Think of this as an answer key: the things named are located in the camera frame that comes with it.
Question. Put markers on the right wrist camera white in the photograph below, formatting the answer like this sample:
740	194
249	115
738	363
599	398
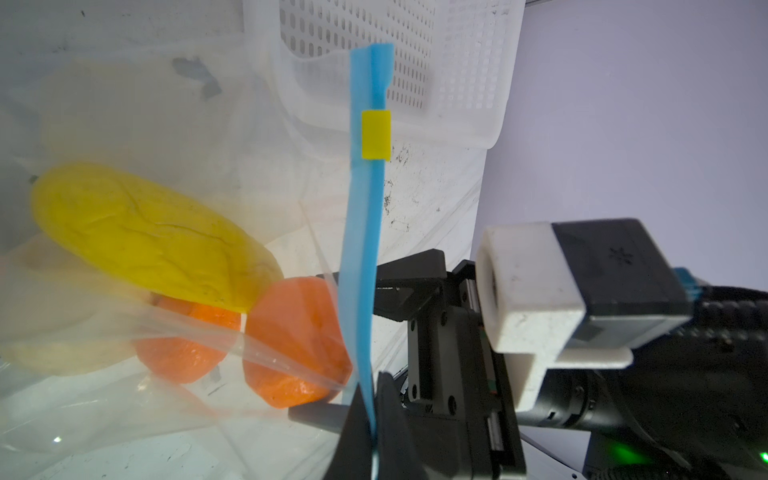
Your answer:
573	295

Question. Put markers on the orange tangerine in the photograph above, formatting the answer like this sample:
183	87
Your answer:
180	360
297	319

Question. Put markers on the orange tangerine back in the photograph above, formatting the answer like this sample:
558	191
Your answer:
297	319

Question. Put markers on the clear zip top bag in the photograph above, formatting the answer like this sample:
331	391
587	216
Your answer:
200	118

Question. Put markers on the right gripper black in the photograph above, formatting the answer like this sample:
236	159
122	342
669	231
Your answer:
458	400

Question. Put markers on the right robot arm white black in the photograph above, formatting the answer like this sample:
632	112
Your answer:
692	401

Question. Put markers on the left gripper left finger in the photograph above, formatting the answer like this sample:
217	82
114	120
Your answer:
353	456

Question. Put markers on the white plastic perforated basket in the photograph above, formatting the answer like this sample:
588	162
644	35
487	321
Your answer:
453	62

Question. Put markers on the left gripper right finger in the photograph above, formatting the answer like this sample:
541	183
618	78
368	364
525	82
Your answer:
395	447

